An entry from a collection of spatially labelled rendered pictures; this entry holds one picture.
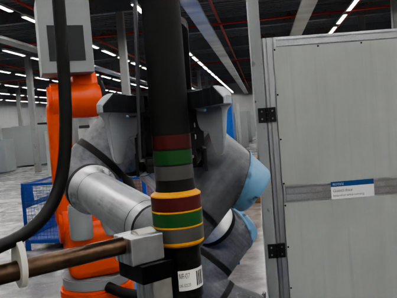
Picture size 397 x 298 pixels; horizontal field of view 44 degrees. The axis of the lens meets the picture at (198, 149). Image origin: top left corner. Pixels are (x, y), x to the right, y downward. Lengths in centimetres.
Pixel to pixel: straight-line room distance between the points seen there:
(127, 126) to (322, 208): 193
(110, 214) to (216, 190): 20
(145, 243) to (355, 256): 207
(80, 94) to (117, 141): 399
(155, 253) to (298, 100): 191
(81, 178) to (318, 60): 159
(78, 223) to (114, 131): 382
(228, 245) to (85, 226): 311
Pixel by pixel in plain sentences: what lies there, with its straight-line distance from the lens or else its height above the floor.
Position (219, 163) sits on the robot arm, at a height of 158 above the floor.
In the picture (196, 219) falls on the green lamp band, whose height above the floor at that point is 156.
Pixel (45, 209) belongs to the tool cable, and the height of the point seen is 158.
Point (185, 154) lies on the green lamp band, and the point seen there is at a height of 161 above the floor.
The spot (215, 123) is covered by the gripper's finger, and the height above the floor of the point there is 164.
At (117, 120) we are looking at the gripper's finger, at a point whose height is 164.
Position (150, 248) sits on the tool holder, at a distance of 40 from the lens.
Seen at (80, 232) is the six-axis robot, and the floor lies 81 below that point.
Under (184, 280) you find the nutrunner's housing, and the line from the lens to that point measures 42.
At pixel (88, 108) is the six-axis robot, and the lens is 444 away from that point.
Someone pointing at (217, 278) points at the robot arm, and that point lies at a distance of 122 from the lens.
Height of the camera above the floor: 164
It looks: 3 degrees down
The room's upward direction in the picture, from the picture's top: 4 degrees counter-clockwise
